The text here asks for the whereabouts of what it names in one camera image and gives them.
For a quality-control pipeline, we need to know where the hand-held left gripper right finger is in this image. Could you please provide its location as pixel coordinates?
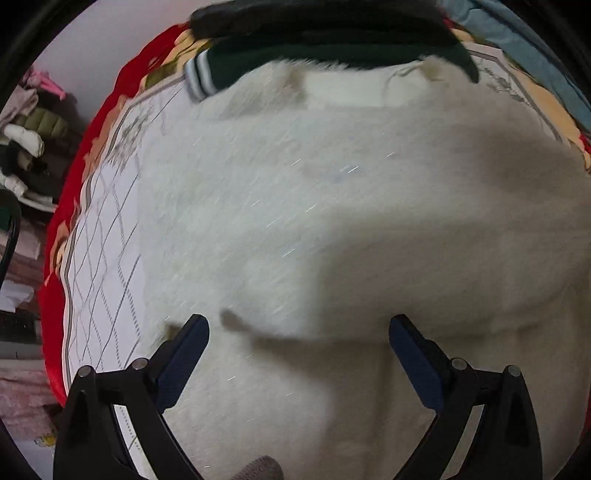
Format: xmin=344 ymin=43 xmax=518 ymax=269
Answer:
xmin=389 ymin=314 xmax=544 ymax=480

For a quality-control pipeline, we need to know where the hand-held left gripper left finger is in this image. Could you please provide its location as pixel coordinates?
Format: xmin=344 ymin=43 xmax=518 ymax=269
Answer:
xmin=53 ymin=314 xmax=210 ymax=480

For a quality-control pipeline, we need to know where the white fluffy sweater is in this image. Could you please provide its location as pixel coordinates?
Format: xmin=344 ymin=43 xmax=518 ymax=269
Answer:
xmin=134 ymin=55 xmax=591 ymax=480

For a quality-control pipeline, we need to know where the pile of assorted clothes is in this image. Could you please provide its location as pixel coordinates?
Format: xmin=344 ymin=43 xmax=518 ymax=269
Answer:
xmin=0 ymin=65 xmax=88 ymax=213

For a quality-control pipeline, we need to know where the brown knitted cloth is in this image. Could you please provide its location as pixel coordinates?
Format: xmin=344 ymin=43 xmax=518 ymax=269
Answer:
xmin=231 ymin=455 xmax=284 ymax=480

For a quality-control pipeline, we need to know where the red floral printed blanket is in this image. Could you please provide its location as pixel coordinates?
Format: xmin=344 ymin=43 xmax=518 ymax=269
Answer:
xmin=38 ymin=14 xmax=591 ymax=480

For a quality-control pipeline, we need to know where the dark green striped-cuff sweater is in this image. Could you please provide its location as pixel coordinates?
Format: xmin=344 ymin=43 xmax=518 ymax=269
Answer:
xmin=184 ymin=0 xmax=480 ymax=103

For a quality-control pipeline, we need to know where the blue cloth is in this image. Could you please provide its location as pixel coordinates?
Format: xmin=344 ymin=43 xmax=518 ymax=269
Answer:
xmin=438 ymin=0 xmax=591 ymax=134

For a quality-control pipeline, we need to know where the black chair frame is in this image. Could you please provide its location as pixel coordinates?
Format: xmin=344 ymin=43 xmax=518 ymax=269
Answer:
xmin=0 ymin=188 xmax=23 ymax=287

